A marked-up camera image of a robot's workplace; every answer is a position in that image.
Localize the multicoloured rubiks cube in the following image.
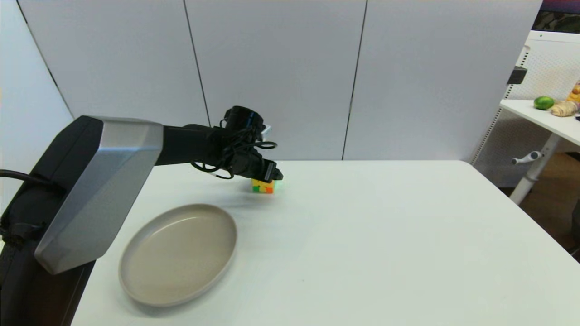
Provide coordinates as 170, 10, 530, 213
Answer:
251, 178, 278, 194

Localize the beige oval plate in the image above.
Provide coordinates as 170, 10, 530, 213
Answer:
119, 203, 238, 307

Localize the white table leg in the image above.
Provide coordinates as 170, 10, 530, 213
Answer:
509, 133, 562, 206

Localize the black panel clamp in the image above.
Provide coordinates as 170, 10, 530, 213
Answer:
507, 67, 527, 86

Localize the white side table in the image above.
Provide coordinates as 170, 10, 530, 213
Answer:
499, 99, 580, 148

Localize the white perforated panel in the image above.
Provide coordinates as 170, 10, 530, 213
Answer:
470, 31, 580, 188

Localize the ginger root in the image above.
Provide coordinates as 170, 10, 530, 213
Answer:
550, 101, 579, 118

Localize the black looping arm cable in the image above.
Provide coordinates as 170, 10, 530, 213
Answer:
189, 117, 278, 180

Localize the grey table crank handle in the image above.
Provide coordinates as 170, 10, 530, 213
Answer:
512, 151, 543, 165

